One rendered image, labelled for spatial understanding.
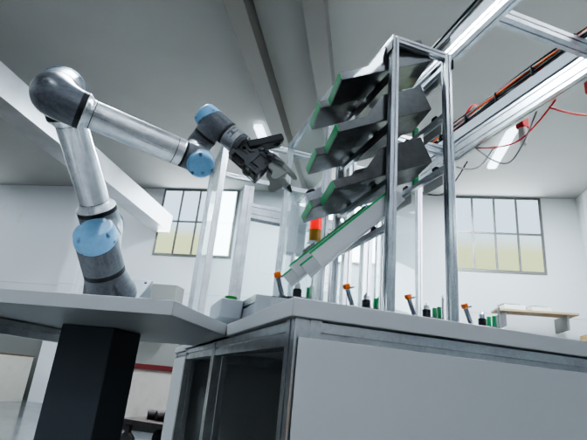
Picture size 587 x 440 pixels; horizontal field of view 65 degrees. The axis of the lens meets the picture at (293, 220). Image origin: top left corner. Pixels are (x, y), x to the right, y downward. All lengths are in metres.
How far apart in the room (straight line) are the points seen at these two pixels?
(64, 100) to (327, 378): 0.89
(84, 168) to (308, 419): 0.98
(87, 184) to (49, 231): 9.30
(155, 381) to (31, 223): 5.70
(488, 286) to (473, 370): 7.70
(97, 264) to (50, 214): 9.52
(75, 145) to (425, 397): 1.09
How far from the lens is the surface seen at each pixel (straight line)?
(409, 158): 1.23
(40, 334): 1.67
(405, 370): 0.81
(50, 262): 10.47
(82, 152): 1.42
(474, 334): 0.90
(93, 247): 1.36
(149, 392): 6.41
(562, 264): 9.04
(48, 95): 1.28
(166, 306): 0.91
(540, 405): 0.99
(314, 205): 1.26
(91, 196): 1.46
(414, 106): 1.32
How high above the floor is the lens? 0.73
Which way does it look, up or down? 19 degrees up
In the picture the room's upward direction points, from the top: 6 degrees clockwise
